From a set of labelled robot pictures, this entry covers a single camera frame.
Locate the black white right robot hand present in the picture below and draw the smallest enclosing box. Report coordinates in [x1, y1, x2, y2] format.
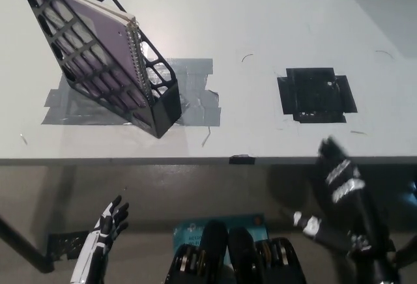
[293, 135, 382, 259]

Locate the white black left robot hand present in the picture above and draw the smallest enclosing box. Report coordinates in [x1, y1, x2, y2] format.
[70, 195, 130, 284]

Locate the purple spiral notebook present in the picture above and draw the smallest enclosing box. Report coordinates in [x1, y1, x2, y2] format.
[27, 0, 152, 109]

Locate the black plastic lattice file shelf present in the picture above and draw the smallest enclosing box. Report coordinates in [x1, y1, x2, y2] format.
[12, 0, 182, 140]

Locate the black floor tape patch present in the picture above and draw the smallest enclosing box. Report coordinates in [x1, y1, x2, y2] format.
[47, 230, 91, 262]

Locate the black tape square patch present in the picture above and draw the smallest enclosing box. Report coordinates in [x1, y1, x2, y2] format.
[276, 67, 358, 124]

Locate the teal cardboard box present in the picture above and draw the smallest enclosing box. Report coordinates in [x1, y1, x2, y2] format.
[172, 212, 270, 249]

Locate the small black tape strip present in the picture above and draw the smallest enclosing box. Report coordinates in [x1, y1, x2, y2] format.
[229, 154, 256, 165]

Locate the grey duct tape patch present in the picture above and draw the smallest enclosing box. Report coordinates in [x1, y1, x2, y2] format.
[41, 57, 222, 127]

